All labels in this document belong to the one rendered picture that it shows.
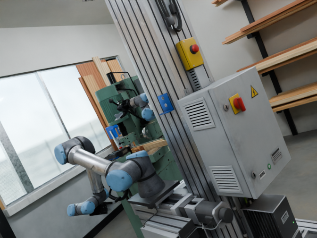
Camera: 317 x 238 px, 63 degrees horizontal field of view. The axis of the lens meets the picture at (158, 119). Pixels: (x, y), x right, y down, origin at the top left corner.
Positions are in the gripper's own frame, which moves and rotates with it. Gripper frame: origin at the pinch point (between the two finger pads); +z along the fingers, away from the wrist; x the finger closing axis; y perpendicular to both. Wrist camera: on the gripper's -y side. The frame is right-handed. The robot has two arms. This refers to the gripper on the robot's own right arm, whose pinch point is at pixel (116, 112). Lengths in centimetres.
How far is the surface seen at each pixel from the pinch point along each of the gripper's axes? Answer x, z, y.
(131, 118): -5.6, 6.0, -21.5
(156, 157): 33.0, -20.6, -26.1
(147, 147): 20.4, -5.8, -31.5
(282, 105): -69, -77, -192
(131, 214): 67, 27, -51
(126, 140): 13.9, 8.7, -21.0
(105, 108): -6.5, 11.5, 2.1
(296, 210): 62, -86, -123
